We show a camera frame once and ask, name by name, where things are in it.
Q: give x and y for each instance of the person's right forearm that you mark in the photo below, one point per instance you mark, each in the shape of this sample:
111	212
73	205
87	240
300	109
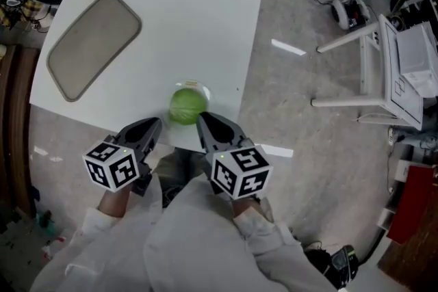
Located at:
246	210

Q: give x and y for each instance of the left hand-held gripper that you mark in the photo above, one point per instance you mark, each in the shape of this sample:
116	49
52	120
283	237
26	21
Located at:
109	167

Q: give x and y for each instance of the black bag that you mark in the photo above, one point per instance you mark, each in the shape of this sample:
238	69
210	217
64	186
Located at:
321	260

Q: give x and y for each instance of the white round plate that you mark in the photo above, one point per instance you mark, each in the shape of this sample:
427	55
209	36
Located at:
205	90

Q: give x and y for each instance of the white square table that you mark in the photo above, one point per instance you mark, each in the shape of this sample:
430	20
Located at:
191	27

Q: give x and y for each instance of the person's white shirt torso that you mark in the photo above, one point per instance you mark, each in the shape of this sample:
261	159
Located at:
191	242

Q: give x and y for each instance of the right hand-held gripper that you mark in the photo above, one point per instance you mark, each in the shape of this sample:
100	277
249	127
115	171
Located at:
239	171

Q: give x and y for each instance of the green cabbage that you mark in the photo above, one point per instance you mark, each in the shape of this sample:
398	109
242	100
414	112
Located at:
186	106

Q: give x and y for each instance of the white box appliance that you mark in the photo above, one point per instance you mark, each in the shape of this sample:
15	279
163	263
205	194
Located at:
417	51

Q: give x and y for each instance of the person's left forearm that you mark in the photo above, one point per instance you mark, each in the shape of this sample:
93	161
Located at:
114	205

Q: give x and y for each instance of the white table with line drawing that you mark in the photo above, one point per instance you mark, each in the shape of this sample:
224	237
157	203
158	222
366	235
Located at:
393	78

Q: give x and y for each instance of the grey rectangular tray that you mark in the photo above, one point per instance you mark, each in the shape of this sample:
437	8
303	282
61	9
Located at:
92	44

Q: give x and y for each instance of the red board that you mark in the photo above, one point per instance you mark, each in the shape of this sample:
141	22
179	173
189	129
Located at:
414	205

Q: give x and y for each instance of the wooden bench step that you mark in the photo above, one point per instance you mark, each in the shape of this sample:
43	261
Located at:
17	113

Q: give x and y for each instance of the person's legs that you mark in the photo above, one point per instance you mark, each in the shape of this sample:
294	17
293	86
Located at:
178	167

